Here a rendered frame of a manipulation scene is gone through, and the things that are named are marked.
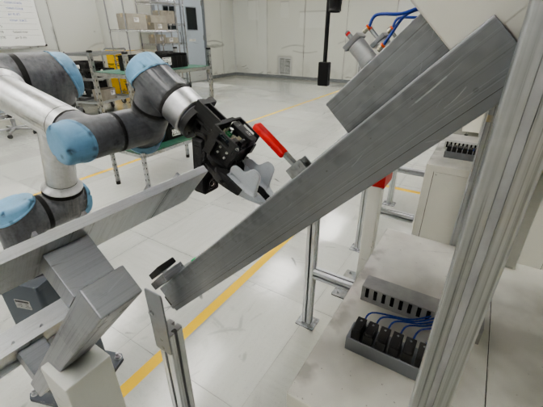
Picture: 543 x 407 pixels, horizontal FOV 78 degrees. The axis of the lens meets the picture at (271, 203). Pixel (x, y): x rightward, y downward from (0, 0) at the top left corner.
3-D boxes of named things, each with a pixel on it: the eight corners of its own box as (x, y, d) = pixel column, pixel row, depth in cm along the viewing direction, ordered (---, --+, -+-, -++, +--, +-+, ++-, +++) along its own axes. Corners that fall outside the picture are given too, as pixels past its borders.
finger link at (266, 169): (287, 186, 57) (248, 150, 58) (271, 207, 61) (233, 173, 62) (295, 179, 60) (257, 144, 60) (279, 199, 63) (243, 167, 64)
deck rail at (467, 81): (176, 311, 73) (158, 288, 73) (183, 305, 74) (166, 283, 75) (544, 75, 26) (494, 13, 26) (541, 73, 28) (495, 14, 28)
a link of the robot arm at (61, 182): (32, 217, 110) (-6, 44, 79) (77, 200, 122) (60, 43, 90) (52, 237, 106) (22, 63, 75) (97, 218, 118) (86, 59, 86)
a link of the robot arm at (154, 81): (151, 82, 70) (161, 45, 64) (186, 117, 68) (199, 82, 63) (117, 87, 64) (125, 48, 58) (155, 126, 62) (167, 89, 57)
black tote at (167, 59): (134, 72, 258) (132, 56, 253) (119, 70, 266) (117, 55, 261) (187, 66, 301) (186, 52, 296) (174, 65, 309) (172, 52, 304)
